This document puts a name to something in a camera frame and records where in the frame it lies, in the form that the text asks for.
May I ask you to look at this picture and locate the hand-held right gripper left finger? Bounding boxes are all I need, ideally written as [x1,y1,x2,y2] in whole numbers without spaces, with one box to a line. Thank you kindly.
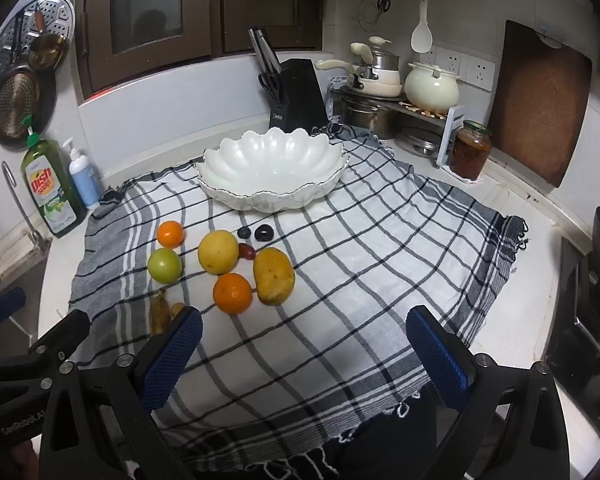
[40,306,204,480]

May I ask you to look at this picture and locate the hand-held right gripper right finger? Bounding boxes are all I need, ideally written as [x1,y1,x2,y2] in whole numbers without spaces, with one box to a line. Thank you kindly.
[405,305,571,480]

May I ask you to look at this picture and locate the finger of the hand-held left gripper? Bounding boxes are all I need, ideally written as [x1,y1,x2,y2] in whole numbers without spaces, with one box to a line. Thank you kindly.
[0,287,27,333]
[29,309,91,377]

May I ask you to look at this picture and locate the large tangerine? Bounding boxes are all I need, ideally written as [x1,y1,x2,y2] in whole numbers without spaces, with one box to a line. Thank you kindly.
[212,273,254,316]

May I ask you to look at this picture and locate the green apple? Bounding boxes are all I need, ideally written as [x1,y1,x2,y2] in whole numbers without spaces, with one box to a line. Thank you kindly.
[147,248,183,284]

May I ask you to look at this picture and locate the yellow mango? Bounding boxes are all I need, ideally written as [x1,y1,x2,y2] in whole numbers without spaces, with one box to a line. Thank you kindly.
[253,248,296,306]

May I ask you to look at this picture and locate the white scalloped bowl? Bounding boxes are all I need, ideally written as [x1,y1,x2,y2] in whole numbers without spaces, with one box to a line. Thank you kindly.
[195,128,350,212]

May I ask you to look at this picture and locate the person's dark clothing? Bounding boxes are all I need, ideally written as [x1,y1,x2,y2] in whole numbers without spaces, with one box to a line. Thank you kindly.
[260,392,462,480]

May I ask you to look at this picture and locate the round yellow citrus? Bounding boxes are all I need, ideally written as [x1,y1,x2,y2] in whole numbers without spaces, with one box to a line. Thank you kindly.
[197,229,240,275]

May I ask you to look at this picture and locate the small tangerine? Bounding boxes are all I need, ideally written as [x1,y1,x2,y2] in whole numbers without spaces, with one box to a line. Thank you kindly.
[157,220,185,249]

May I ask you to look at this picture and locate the green dish soap bottle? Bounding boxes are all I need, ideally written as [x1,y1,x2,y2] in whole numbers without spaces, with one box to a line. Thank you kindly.
[21,115,87,239]

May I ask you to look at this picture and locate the black white checked cloth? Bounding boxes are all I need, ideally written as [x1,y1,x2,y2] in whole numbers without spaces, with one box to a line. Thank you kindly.
[69,122,529,480]

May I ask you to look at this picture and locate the white blue pump bottle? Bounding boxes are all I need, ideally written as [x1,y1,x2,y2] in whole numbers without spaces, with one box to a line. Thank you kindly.
[61,137,104,210]

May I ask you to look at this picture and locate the large copper frying pan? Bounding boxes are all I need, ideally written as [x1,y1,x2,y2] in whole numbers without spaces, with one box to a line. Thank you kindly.
[0,17,42,144]

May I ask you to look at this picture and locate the glass jar red sauce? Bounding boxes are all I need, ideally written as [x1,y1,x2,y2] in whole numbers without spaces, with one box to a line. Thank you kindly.
[448,120,493,182]

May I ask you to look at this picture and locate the steel pot lid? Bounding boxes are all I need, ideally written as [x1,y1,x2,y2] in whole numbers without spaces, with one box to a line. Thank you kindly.
[399,127,444,156]

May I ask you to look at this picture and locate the metal kitchen shelf rack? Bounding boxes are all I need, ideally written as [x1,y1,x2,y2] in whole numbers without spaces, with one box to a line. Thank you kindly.
[330,77,467,169]

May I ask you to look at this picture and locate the large steel pot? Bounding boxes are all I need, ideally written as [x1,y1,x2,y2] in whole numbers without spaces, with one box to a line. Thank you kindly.
[341,97,399,140]

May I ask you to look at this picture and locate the small copper frying pan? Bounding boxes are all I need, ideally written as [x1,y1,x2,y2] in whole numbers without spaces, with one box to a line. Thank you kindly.
[27,5,69,71]

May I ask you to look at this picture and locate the cream casserole pot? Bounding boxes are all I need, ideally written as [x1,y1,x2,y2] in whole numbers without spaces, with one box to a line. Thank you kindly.
[404,61,462,114]

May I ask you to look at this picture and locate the wooden cutting board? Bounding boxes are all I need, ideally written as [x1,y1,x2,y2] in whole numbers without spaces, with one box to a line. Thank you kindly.
[487,20,594,189]

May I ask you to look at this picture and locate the cream saucepan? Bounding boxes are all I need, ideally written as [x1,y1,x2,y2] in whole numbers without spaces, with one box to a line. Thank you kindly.
[314,59,404,99]

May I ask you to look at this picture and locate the black kitchen scissors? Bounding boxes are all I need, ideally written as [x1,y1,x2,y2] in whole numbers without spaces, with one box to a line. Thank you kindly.
[257,71,287,107]

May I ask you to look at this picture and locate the black knife block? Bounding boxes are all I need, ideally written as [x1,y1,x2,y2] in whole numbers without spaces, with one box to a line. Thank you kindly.
[268,58,330,131]

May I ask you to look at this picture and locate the round metal steamer plate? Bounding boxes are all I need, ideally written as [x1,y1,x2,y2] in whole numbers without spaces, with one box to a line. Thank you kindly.
[0,0,76,108]

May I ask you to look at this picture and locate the steel steamer pot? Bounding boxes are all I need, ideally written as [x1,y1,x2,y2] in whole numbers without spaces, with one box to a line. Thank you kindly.
[370,44,402,74]

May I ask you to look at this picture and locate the cream ladle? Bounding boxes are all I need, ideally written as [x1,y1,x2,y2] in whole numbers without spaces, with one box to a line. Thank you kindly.
[350,36,394,69]

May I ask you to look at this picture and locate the white rice spoon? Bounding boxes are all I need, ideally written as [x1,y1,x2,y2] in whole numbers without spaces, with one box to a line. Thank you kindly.
[411,0,435,54]

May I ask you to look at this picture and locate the brown glass cabinet door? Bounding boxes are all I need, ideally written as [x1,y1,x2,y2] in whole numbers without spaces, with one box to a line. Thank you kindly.
[215,0,326,55]
[75,0,216,101]

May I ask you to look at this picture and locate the white wall sockets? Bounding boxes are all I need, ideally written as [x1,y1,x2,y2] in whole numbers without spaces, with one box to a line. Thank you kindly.
[424,47,496,92]

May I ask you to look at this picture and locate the steel knife handles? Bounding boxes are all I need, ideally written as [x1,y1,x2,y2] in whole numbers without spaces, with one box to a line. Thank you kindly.
[248,27,284,74]

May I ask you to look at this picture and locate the round wire trivet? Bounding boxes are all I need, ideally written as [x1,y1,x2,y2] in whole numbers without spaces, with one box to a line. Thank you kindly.
[356,0,382,29]

